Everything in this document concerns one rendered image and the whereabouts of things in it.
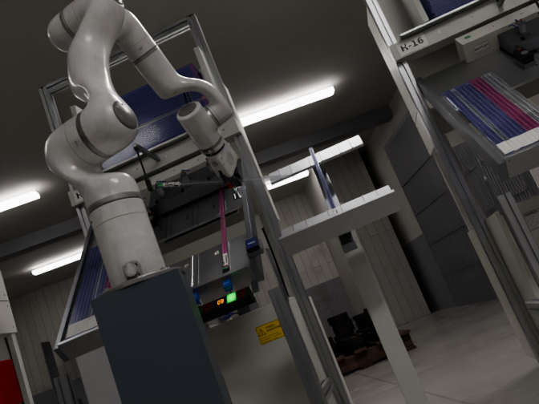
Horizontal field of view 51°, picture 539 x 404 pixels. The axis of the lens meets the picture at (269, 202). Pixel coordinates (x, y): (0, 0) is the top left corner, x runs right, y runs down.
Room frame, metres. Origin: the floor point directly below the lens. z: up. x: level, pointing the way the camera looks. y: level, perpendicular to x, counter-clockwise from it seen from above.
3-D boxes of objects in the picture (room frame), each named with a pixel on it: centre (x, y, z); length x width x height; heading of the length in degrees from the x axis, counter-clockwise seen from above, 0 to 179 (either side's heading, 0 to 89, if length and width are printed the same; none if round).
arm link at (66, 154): (1.20, 0.35, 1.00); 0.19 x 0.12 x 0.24; 66
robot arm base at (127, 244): (1.19, 0.32, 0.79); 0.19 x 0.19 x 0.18
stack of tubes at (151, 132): (2.24, 0.33, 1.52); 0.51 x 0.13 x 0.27; 83
